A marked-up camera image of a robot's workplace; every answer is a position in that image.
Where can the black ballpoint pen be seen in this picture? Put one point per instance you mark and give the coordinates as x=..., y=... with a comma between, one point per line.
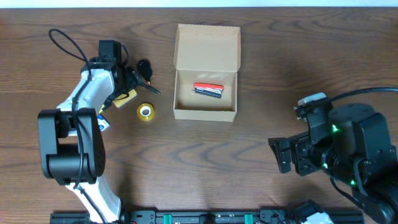
x=147, y=86

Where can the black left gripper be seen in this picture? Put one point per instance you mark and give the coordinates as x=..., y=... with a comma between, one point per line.
x=131, y=78

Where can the black correction tape dispenser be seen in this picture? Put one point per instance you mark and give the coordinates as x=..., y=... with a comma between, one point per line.
x=145, y=69

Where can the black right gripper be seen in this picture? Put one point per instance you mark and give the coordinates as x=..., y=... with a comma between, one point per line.
x=298, y=154

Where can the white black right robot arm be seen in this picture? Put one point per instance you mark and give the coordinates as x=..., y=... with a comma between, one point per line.
x=350, y=144

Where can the yellow highlighter marker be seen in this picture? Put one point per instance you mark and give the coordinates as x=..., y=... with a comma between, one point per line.
x=101, y=109

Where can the red black stapler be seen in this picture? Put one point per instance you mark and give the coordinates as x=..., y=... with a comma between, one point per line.
x=208, y=89

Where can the yellow adhesive tape roll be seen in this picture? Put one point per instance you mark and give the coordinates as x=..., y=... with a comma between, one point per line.
x=146, y=112

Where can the blue white staples box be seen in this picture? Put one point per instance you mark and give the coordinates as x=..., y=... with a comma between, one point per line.
x=102, y=122

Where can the brown cardboard box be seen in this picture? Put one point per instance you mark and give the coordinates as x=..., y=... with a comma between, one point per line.
x=209, y=55

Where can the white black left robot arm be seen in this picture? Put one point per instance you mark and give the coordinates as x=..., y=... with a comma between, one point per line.
x=71, y=145

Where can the yellow sticky notepad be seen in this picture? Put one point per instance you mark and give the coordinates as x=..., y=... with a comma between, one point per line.
x=124, y=98

